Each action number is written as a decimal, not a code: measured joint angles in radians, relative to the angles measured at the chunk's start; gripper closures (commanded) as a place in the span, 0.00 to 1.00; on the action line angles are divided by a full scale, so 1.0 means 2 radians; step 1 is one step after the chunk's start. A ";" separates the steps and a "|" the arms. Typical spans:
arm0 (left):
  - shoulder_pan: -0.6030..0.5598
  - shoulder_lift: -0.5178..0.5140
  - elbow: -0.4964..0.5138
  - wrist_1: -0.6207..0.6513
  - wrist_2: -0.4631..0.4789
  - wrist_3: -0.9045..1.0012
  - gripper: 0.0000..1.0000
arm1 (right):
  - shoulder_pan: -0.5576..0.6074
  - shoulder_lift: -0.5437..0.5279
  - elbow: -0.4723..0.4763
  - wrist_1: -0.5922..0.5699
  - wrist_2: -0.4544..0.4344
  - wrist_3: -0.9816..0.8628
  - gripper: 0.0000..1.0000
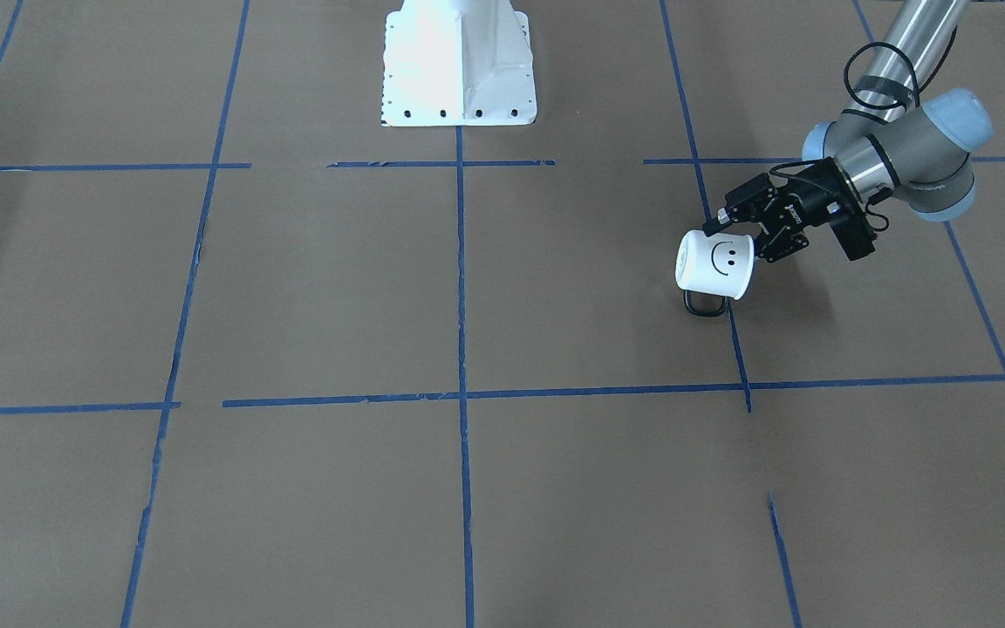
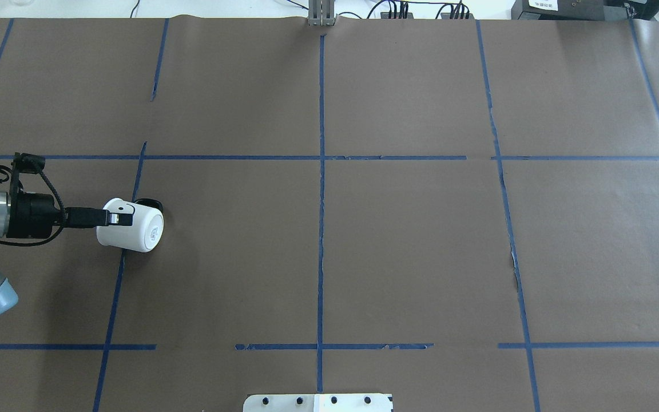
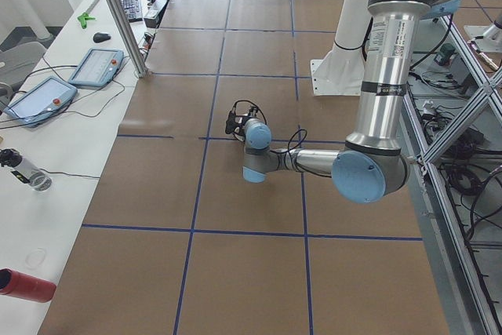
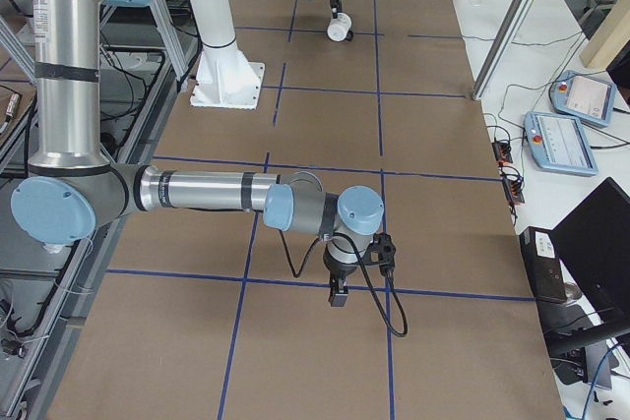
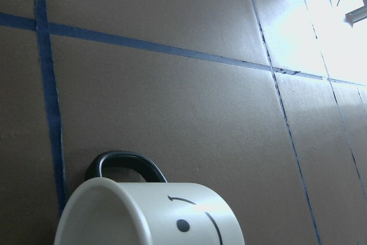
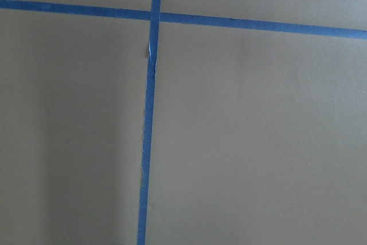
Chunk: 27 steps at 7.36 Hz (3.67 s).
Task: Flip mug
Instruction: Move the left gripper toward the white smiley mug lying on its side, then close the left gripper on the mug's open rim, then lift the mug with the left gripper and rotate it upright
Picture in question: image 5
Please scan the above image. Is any white smiley mug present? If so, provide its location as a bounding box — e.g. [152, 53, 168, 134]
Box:
[54, 151, 245, 244]

